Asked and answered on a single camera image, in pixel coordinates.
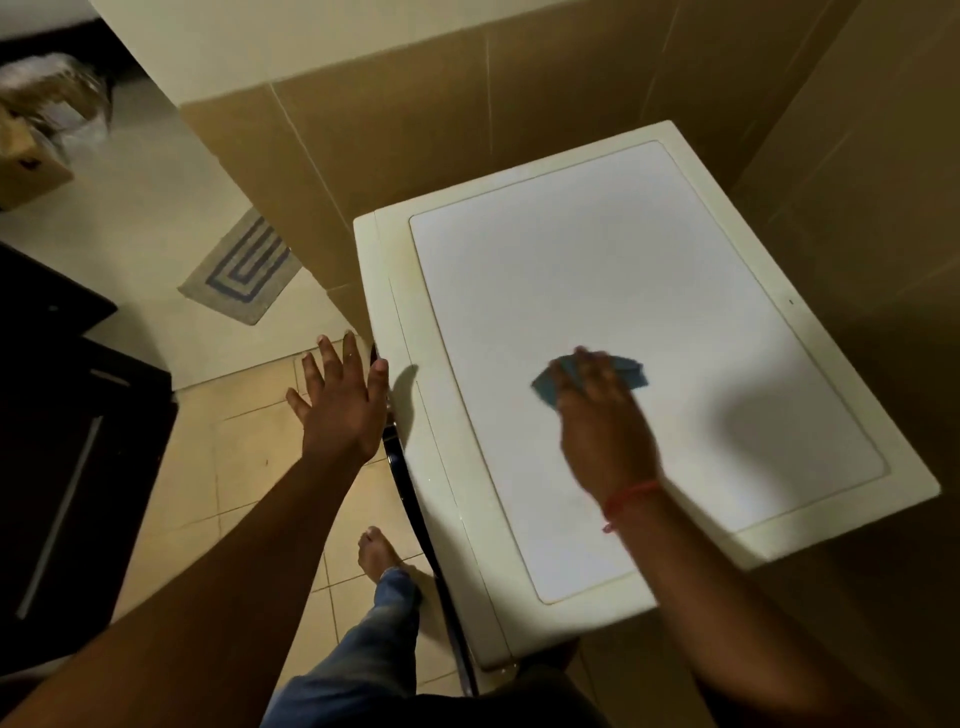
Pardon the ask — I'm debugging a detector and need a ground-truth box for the blue cloth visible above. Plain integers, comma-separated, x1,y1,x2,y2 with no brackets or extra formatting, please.
530,353,651,413

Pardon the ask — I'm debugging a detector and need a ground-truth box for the clear plastic bag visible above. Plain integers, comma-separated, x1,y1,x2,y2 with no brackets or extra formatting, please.
0,52,115,163

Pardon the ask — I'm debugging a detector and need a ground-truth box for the dark wooden cabinet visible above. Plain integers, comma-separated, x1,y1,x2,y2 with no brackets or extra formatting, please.
0,243,181,677

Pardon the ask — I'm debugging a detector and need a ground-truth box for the red thread wristband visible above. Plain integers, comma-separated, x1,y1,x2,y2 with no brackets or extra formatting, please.
599,479,666,536

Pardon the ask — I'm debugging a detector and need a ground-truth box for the person's left hand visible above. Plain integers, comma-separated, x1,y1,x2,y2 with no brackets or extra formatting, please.
285,331,391,471

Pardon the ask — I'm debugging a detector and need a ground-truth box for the white washing machine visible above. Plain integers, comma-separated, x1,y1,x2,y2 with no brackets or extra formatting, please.
352,119,943,700

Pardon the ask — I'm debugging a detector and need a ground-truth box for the person's left forearm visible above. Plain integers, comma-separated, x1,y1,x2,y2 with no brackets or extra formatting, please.
0,453,365,728

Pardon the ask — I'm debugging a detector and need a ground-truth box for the person's left foot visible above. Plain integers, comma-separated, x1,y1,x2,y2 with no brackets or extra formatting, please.
356,526,407,586

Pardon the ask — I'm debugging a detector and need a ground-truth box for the person's right forearm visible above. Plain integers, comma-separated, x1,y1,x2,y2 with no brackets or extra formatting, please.
611,487,924,728

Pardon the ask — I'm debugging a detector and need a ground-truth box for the person's right hand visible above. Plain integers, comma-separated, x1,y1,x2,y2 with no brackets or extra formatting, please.
548,346,664,509

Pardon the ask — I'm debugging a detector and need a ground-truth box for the brown cardboard box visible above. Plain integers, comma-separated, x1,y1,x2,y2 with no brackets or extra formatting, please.
0,104,76,212

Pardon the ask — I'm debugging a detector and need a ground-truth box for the grey blue-striped floor mat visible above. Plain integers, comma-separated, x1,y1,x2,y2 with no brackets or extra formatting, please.
177,207,304,328

